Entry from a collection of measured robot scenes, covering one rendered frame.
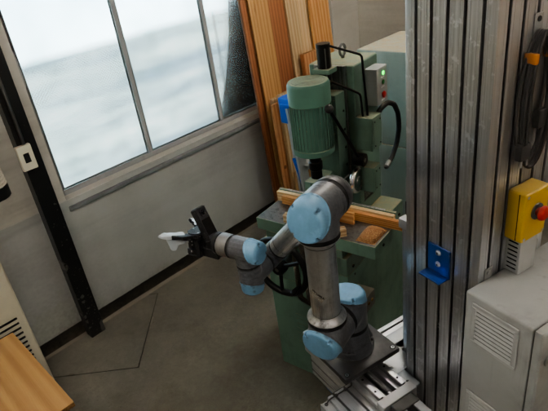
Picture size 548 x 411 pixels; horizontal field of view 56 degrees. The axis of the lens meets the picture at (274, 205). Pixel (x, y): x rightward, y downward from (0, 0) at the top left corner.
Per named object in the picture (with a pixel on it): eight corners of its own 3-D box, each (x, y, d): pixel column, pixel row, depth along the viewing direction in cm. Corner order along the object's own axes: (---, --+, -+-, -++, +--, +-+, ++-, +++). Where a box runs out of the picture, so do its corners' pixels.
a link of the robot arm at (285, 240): (344, 153, 145) (263, 239, 179) (326, 170, 137) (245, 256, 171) (373, 183, 144) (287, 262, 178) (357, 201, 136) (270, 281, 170)
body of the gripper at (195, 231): (185, 254, 168) (214, 262, 162) (183, 230, 165) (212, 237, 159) (201, 245, 174) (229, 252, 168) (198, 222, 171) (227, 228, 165)
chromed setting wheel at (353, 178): (347, 197, 232) (346, 173, 226) (360, 186, 240) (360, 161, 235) (354, 199, 230) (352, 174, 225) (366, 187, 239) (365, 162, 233)
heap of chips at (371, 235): (355, 240, 212) (355, 234, 210) (369, 226, 220) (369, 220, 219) (374, 245, 207) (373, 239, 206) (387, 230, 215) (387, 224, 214)
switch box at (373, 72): (365, 105, 229) (364, 69, 221) (375, 98, 235) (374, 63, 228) (377, 106, 225) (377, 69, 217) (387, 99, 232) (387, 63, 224)
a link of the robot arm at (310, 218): (359, 338, 161) (348, 181, 135) (337, 371, 150) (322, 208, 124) (324, 327, 167) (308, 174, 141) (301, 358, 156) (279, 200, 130)
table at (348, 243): (245, 238, 236) (242, 227, 233) (282, 207, 256) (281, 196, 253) (364, 273, 202) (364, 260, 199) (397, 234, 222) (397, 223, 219)
